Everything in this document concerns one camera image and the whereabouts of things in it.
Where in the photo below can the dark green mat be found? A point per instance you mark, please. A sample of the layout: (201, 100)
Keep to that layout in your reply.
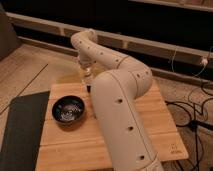
(23, 131)

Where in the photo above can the wooden board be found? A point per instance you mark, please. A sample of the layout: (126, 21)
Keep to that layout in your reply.
(80, 147)

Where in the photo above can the black ceramic bowl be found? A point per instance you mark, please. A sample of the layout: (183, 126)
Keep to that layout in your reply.
(68, 110)

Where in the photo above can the white wall plug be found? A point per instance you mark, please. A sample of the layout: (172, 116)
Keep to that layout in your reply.
(204, 61)

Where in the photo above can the white ceramic cup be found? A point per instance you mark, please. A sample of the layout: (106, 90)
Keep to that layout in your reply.
(87, 77)

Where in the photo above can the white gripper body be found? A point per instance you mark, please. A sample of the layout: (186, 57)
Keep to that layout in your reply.
(86, 64)

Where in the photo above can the black rectangular block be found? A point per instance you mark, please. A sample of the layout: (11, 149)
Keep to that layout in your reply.
(88, 88)

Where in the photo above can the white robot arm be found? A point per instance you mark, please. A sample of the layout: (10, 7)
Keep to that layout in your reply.
(112, 94)

